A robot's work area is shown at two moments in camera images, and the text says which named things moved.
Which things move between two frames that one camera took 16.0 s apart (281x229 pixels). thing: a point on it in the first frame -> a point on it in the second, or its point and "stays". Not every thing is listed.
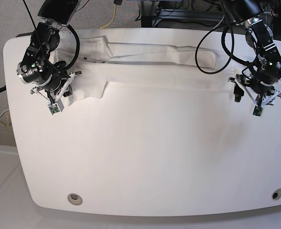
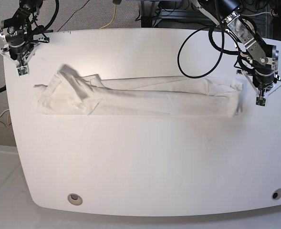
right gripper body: x=64 y=88 -> x=21 y=53
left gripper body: x=267 y=98 -> x=264 y=84
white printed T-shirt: x=92 y=63 -> x=70 y=92
